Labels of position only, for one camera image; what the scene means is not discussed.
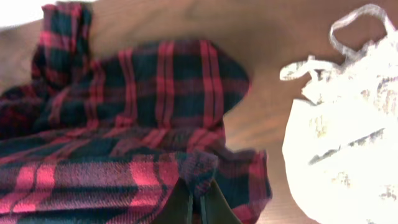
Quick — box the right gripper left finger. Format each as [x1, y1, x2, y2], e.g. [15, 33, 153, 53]
[152, 179, 193, 224]

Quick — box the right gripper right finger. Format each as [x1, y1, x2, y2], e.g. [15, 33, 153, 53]
[200, 180, 242, 224]

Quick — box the red navy plaid shirt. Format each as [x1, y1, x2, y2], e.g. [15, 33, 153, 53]
[1, 2, 272, 223]

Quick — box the white fern print cloth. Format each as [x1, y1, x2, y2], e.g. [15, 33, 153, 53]
[280, 4, 397, 224]

